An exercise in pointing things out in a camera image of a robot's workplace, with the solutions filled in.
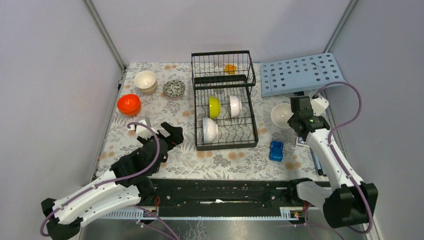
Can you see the plain beige bowl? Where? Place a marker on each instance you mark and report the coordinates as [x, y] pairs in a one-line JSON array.
[[149, 91]]

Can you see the black wire dish rack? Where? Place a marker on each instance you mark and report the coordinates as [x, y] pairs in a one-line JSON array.
[[209, 79]]

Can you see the yellow-green bowl in rack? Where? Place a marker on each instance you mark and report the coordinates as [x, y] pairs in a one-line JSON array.
[[214, 107]]

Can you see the white bowl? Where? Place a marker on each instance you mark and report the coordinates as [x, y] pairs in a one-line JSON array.
[[210, 130], [281, 114], [235, 105]]

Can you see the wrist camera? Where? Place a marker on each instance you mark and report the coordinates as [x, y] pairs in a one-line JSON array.
[[319, 105], [139, 130]]

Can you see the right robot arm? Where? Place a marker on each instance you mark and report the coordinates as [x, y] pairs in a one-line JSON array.
[[350, 201]]

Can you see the blue perforated stand tray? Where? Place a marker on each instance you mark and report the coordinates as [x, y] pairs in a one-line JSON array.
[[299, 74]]

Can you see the white bowl front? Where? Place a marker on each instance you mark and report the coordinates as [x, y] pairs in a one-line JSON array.
[[235, 105]]

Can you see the blue tripod legs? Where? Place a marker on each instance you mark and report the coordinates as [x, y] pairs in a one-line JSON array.
[[319, 169]]

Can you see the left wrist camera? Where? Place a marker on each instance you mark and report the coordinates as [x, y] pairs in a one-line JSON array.
[[139, 130]]

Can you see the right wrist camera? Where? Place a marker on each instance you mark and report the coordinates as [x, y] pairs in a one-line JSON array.
[[319, 105]]

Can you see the orange bowl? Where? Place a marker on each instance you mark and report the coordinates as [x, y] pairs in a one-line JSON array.
[[134, 112], [128, 103]]

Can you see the blue card deck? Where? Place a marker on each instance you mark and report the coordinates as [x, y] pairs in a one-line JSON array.
[[301, 142]]

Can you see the beige patterned bowl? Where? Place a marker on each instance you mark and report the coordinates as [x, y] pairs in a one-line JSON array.
[[145, 79]]

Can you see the pink patterned bowl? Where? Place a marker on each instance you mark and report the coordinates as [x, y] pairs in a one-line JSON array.
[[174, 88]]

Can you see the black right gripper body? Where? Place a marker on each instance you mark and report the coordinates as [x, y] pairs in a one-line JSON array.
[[291, 121]]

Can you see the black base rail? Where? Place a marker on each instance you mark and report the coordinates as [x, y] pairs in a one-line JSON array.
[[207, 198]]

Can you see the floral table mat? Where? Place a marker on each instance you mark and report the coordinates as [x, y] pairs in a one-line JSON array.
[[185, 162]]

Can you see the blue toy car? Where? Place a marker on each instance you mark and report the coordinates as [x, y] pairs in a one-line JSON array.
[[276, 151]]

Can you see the yellow toy block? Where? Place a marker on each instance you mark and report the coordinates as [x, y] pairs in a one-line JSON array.
[[230, 69]]

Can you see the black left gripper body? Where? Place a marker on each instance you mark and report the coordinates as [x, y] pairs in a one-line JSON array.
[[173, 139]]

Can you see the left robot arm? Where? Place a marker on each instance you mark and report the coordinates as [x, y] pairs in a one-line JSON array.
[[126, 183]]

